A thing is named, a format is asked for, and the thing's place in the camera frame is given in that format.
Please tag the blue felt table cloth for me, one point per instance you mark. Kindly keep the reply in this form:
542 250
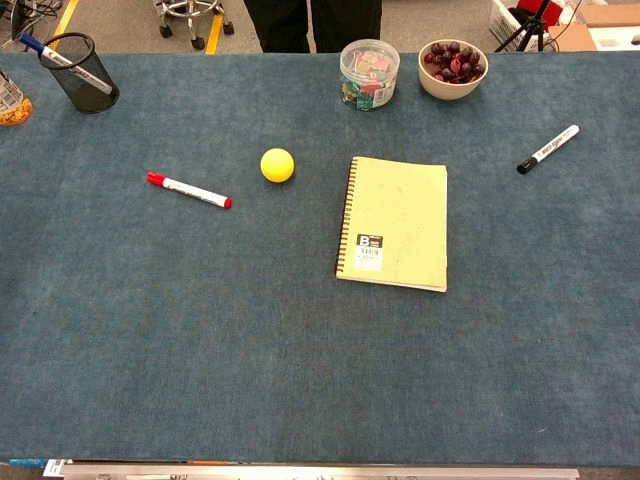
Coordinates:
200 325

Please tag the chrome swivel stool base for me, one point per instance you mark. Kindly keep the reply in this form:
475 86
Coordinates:
192 15

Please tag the yellow spiral notebook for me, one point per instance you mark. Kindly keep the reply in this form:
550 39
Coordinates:
400 220

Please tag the blue whiteboard marker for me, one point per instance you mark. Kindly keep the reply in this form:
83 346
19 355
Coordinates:
60 61

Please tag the clear jar of binder clips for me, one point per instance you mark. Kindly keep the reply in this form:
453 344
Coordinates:
369 75

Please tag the black whiteboard marker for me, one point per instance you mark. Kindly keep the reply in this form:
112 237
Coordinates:
549 148

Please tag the aluminium table edge rail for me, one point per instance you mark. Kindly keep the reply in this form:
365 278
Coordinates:
310 471

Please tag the black mesh pen holder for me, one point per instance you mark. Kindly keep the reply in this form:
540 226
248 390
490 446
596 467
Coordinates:
85 95

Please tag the yellow foam ball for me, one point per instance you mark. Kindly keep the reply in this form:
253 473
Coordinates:
277 164

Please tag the person in black trousers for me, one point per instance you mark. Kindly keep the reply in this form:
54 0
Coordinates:
312 25

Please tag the black tripod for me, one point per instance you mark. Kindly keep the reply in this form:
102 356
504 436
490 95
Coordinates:
527 27

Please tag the orange snack jar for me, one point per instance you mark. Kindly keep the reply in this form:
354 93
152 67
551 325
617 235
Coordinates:
11 102

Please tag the beige bowl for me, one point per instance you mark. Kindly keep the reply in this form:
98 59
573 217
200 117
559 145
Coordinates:
450 86

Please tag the white plastic crate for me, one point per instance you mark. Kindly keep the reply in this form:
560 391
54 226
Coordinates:
502 22

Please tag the cardboard box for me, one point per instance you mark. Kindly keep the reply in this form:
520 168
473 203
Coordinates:
597 27

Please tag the red whiteboard marker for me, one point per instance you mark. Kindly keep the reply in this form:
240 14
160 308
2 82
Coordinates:
192 191

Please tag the dark red cherries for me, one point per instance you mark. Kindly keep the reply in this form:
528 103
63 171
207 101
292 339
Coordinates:
455 62

